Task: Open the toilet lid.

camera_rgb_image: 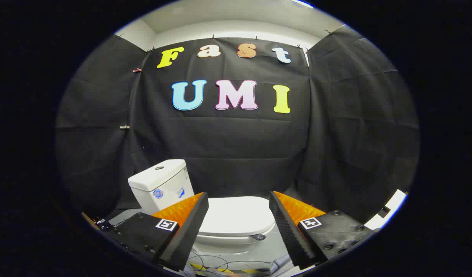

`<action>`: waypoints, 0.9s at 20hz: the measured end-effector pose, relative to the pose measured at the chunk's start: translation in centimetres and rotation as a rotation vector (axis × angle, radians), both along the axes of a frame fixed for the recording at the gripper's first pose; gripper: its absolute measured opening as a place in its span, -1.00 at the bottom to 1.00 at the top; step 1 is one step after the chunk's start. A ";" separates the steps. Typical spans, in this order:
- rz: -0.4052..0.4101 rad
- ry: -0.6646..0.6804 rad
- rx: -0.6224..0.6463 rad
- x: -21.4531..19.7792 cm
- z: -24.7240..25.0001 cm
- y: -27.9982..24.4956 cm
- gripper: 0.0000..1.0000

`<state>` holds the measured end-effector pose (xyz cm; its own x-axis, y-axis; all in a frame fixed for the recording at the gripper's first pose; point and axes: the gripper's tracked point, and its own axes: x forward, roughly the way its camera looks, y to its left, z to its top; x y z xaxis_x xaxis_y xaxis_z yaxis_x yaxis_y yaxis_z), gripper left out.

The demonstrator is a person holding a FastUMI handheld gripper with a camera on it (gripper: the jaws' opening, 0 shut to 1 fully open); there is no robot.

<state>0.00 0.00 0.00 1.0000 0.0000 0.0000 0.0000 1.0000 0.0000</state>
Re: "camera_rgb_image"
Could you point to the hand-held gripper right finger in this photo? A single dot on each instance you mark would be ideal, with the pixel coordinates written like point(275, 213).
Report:
point(288, 231)

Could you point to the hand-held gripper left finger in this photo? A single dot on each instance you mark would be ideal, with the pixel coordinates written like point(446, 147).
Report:
point(189, 227)

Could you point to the white toilet lid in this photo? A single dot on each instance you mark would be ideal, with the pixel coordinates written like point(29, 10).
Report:
point(236, 215)

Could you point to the yellow black tape strip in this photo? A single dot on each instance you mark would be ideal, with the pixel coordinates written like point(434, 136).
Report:
point(224, 270)

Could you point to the black backdrop cloth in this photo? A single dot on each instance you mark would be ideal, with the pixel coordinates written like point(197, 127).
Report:
point(236, 154)

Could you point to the small wooden piece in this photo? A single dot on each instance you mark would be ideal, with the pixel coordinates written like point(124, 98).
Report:
point(90, 220)

